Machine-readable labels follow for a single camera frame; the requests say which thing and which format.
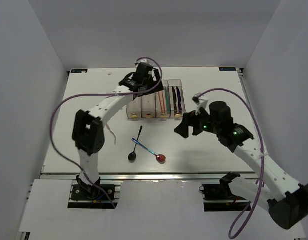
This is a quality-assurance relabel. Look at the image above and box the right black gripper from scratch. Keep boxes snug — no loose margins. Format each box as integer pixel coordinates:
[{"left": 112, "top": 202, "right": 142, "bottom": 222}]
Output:
[{"left": 173, "top": 105, "right": 220, "bottom": 140}]

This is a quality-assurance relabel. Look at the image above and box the black knife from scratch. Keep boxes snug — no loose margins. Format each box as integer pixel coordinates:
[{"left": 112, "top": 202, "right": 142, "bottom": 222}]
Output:
[{"left": 171, "top": 87, "right": 177, "bottom": 111}]

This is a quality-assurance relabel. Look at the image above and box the purple iridescent knife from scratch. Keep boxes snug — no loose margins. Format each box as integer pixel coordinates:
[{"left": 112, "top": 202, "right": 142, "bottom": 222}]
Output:
[{"left": 176, "top": 87, "right": 182, "bottom": 111}]

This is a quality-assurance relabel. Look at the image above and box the orange chopstick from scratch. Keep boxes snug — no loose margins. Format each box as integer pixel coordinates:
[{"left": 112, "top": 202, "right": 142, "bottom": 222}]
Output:
[
  {"left": 161, "top": 90, "right": 167, "bottom": 114},
  {"left": 157, "top": 92, "right": 164, "bottom": 114}
]

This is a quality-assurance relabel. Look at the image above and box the iridescent rainbow spoon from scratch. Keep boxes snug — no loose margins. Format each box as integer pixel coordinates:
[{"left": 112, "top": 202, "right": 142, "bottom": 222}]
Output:
[{"left": 132, "top": 138, "right": 166, "bottom": 163}]

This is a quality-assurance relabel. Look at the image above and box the black spoon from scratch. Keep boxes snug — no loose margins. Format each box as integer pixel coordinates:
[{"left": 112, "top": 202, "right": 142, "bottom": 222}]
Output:
[{"left": 128, "top": 125, "right": 143, "bottom": 162}]

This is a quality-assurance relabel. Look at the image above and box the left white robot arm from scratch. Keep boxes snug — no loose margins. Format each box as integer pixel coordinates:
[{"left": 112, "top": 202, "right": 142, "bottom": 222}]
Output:
[{"left": 72, "top": 62, "right": 163, "bottom": 200}]

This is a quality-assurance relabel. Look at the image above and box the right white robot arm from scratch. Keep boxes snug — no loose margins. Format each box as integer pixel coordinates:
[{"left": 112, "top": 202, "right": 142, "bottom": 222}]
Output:
[{"left": 174, "top": 101, "right": 308, "bottom": 230}]

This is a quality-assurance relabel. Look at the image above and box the clear four-compartment utensil organizer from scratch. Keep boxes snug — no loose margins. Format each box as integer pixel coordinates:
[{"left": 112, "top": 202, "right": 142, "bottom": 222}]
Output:
[{"left": 126, "top": 79, "right": 186, "bottom": 119}]

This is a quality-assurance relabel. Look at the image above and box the right blue corner label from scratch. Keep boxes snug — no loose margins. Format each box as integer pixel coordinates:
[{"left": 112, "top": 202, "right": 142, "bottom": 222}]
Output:
[{"left": 218, "top": 67, "right": 236, "bottom": 72}]

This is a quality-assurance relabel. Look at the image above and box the blue corner label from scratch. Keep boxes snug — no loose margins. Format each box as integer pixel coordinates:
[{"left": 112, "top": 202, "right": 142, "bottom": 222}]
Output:
[
  {"left": 218, "top": 67, "right": 236, "bottom": 72},
  {"left": 70, "top": 69, "right": 88, "bottom": 74}
]

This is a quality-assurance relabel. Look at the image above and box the left blue corner label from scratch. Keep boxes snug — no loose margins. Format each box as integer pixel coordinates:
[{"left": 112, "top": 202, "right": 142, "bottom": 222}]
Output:
[{"left": 70, "top": 69, "right": 88, "bottom": 74}]

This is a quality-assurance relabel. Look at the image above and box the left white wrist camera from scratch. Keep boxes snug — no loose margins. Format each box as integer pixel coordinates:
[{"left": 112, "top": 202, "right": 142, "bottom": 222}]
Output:
[{"left": 134, "top": 57, "right": 149, "bottom": 66}]

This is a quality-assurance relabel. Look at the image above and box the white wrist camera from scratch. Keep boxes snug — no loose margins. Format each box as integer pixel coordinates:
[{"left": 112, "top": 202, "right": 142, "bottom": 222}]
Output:
[
  {"left": 134, "top": 57, "right": 149, "bottom": 66},
  {"left": 192, "top": 93, "right": 208, "bottom": 116}
]

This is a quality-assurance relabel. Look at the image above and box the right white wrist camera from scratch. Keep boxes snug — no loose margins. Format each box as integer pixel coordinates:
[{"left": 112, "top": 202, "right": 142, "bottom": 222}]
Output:
[{"left": 192, "top": 93, "right": 208, "bottom": 116}]

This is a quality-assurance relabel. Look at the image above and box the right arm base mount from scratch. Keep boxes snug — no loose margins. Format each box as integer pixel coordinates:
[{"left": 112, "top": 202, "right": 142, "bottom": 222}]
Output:
[{"left": 198, "top": 172, "right": 251, "bottom": 212}]

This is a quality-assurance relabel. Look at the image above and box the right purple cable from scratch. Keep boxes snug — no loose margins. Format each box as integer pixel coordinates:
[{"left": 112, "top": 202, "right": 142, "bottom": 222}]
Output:
[{"left": 193, "top": 88, "right": 268, "bottom": 240}]

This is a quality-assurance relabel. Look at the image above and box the purple cable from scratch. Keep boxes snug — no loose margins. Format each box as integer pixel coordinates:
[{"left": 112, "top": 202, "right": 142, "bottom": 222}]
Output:
[
  {"left": 193, "top": 88, "right": 268, "bottom": 240},
  {"left": 49, "top": 56, "right": 167, "bottom": 210}
]

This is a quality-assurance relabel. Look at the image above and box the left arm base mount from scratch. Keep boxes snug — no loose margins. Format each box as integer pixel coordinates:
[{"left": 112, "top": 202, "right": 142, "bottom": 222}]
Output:
[{"left": 67, "top": 180, "right": 120, "bottom": 210}]

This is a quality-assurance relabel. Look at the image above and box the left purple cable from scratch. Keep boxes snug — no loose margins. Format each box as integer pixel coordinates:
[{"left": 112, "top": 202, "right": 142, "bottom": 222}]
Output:
[{"left": 49, "top": 56, "right": 167, "bottom": 210}]

